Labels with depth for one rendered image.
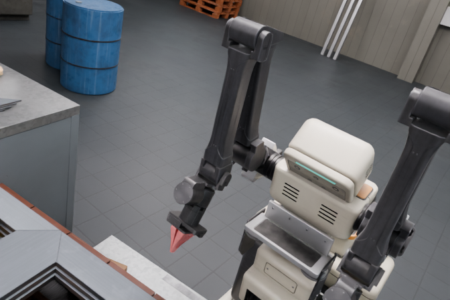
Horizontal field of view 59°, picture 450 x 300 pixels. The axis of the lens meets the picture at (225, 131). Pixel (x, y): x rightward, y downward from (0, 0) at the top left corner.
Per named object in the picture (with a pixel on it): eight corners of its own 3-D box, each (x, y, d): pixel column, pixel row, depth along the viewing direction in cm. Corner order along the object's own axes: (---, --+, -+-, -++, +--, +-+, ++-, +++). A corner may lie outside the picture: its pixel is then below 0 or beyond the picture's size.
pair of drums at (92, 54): (81, 53, 516) (85, -18, 477) (138, 90, 452) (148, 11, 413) (22, 57, 462) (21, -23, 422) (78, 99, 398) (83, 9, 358)
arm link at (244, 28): (294, 19, 94) (260, 7, 99) (261, 31, 85) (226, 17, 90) (262, 165, 119) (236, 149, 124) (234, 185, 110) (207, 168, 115)
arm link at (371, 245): (481, 108, 69) (418, 84, 74) (477, 115, 65) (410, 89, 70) (384, 281, 88) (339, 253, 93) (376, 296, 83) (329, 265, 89)
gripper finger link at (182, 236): (171, 258, 105) (187, 227, 104) (152, 242, 108) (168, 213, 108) (184, 256, 111) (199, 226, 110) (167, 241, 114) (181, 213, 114)
